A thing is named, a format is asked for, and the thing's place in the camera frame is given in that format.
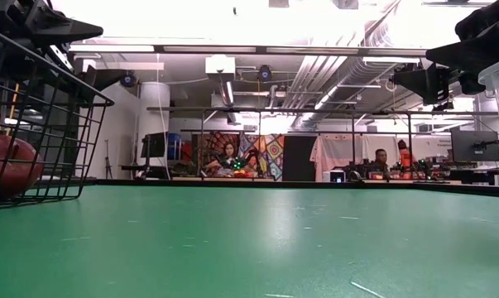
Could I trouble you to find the black table frame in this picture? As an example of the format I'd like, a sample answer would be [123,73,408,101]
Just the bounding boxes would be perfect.
[37,177,499,198]

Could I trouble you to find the large dark monitor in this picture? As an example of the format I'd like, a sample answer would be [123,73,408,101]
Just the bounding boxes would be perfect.
[450,129,499,163]

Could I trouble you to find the black wire basket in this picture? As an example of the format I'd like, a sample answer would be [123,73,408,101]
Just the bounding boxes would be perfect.
[0,23,115,211]

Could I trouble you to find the round black ceiling camera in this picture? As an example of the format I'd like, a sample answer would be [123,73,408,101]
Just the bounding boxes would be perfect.
[257,65,274,83]
[120,70,137,89]

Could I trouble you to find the small white machine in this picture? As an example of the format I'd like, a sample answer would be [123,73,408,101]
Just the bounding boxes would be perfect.
[322,168,348,184]

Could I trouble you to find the white hanging cloth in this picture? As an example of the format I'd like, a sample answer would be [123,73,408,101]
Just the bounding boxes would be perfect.
[309,134,368,182]

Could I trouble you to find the small dark monitor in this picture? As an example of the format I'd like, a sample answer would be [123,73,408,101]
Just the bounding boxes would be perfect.
[140,131,168,159]

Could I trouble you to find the white round column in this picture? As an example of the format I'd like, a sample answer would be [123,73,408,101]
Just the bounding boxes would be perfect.
[137,81,172,169]

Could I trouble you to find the patterned hanging cloth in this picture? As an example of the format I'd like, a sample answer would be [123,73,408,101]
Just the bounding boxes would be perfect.
[197,131,286,182]

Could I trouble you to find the black partition panel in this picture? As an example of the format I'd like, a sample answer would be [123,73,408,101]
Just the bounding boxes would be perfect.
[281,135,318,182]

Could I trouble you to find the blue bin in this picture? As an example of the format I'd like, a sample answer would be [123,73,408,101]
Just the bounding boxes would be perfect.
[167,132,183,161]

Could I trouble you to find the rig light bar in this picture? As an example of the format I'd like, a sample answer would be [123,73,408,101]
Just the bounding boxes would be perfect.
[68,44,429,58]

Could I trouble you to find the red tomato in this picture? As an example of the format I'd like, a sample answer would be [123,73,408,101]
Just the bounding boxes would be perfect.
[0,134,46,200]

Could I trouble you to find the person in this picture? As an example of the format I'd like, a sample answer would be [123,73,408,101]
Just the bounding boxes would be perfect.
[367,147,393,180]
[205,142,244,178]
[396,139,418,169]

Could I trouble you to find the white ceiling box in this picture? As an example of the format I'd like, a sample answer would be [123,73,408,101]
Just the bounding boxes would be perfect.
[204,55,237,83]

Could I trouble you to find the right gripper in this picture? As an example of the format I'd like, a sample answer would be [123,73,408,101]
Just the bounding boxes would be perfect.
[391,0,499,105]

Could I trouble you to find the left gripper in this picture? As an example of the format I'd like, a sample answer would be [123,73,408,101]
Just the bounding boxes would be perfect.
[0,0,128,93]

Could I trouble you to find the neighbouring station black frame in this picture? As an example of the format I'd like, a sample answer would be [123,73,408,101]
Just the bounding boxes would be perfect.
[146,106,498,181]

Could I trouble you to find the green table mat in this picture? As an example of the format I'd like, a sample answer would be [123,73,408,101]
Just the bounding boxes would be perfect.
[0,185,499,298]

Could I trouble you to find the black tripod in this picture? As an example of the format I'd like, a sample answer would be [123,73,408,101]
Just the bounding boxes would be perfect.
[103,139,113,180]

